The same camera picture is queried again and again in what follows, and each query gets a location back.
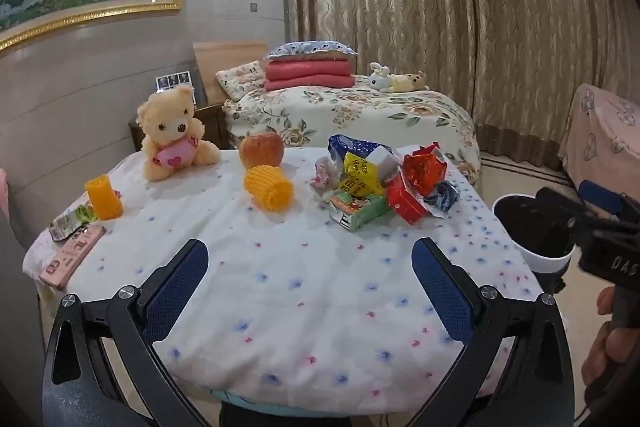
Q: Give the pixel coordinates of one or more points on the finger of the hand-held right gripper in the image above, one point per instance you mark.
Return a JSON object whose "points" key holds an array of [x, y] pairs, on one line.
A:
{"points": [[600, 197], [560, 207]]}

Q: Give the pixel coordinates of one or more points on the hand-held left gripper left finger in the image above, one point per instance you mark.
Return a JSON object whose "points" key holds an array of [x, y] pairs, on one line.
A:
{"points": [[177, 282]]}

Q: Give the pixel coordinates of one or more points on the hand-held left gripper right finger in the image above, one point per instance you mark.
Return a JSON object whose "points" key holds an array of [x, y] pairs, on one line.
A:
{"points": [[442, 292]]}

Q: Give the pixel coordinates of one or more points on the white bin with black liner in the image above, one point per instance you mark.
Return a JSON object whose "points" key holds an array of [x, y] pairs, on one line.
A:
{"points": [[540, 263]]}

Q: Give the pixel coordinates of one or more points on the blue silver wrapper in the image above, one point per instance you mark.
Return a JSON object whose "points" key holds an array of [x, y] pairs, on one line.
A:
{"points": [[442, 199]]}

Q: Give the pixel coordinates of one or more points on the green drink carton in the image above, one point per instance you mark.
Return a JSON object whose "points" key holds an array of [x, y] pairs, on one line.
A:
{"points": [[360, 209]]}

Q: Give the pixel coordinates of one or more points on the yellow foam fruit net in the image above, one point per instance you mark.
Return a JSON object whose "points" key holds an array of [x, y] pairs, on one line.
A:
{"points": [[267, 187]]}

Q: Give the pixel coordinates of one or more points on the yellow wrapper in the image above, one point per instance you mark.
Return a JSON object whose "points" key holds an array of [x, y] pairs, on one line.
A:
{"points": [[362, 174]]}

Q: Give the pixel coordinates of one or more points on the person's right hand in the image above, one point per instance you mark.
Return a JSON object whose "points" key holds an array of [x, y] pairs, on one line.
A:
{"points": [[605, 357]]}

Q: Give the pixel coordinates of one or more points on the pink heart print cloth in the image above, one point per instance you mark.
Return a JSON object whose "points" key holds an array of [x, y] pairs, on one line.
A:
{"points": [[600, 132]]}

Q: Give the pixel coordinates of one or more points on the pink flat box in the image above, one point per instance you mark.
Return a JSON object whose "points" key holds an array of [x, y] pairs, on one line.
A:
{"points": [[70, 257]]}

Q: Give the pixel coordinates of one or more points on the orange foam fruit net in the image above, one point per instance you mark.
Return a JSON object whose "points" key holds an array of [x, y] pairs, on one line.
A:
{"points": [[102, 199]]}

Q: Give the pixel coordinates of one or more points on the white floral tablecloth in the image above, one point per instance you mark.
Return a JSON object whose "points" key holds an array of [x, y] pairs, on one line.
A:
{"points": [[300, 282]]}

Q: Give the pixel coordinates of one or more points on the green snack packet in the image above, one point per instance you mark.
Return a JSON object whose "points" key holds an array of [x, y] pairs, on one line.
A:
{"points": [[67, 224]]}

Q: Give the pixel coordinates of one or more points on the teal under cloth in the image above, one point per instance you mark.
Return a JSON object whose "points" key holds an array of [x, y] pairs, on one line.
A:
{"points": [[240, 399]]}

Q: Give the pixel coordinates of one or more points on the red apple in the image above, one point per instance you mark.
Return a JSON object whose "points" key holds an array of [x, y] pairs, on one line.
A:
{"points": [[260, 149]]}

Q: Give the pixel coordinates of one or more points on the wooden nightstand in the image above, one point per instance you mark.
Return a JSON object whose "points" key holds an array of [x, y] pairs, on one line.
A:
{"points": [[215, 127]]}

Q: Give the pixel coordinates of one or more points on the beige teddy bear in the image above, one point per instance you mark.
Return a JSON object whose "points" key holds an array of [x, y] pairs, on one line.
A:
{"points": [[167, 117]]}

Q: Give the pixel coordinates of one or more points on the yellow plush toy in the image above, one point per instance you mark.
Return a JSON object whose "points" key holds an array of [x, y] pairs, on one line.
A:
{"points": [[407, 82]]}

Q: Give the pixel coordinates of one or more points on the bed with floral bedspread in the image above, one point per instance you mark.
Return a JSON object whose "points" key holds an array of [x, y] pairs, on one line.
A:
{"points": [[350, 112]]}

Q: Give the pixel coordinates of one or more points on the cream floral pillow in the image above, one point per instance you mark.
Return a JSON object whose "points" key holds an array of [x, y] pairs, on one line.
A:
{"points": [[240, 77]]}

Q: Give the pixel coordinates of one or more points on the wooden headboard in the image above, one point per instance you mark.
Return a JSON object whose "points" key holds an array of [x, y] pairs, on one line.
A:
{"points": [[220, 57]]}

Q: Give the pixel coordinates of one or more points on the beige patterned curtain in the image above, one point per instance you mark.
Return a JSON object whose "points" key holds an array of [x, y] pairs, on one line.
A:
{"points": [[425, 7]]}

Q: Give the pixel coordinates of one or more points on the folded red blanket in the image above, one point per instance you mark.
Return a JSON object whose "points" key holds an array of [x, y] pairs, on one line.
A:
{"points": [[305, 72]]}

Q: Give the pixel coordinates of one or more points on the blue patterned pillow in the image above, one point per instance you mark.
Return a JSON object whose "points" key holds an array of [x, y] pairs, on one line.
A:
{"points": [[310, 49]]}

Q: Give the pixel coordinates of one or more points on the photo frame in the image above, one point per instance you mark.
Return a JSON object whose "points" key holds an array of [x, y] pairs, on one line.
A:
{"points": [[175, 80]]}

